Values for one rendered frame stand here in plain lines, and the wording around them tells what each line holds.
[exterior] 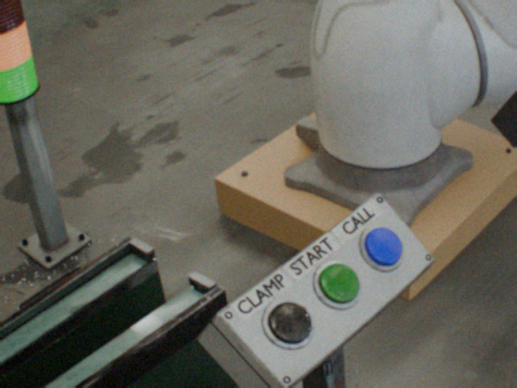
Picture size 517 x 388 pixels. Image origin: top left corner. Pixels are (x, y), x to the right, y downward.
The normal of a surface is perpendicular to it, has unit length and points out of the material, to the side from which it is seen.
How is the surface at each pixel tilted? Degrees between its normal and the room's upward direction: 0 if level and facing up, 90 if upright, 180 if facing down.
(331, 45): 76
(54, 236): 90
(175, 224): 0
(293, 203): 2
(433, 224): 2
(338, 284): 36
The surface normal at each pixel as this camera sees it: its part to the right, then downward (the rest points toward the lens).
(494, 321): -0.11, -0.83
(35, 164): 0.72, 0.32
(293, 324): 0.34, -0.45
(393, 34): 0.02, 0.25
